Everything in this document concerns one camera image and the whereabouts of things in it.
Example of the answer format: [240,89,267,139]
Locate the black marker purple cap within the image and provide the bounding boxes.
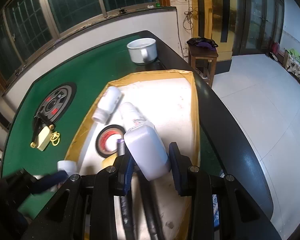
[117,139,135,239]

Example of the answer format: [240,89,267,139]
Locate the white bottle red label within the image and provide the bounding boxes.
[92,86,123,125]

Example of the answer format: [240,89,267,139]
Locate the white ceramic mug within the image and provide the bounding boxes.
[127,38,158,64]

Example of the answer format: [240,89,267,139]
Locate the sofa with blanket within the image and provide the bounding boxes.
[283,49,300,81]

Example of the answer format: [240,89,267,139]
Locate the small white bottle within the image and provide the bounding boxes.
[57,160,77,177]

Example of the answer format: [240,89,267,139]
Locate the white power adapter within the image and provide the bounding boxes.
[124,121,171,181]

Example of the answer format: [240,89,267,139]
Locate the purple black bag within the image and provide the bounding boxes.
[187,37,218,51]

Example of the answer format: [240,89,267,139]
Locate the wooden stool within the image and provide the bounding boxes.
[188,45,218,88]

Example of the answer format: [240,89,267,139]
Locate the black gold pen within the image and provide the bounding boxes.
[31,112,55,144]

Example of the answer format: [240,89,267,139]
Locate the cream yellow box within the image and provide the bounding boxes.
[30,126,53,151]

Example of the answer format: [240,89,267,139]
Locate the yellow round jar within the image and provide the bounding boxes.
[101,153,118,169]

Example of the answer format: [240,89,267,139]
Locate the round table control panel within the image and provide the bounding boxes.
[33,82,77,126]

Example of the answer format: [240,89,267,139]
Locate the yellow-edged white tray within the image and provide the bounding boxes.
[65,69,200,239]

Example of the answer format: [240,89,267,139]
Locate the black tape roll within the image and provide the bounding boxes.
[95,125,126,158]

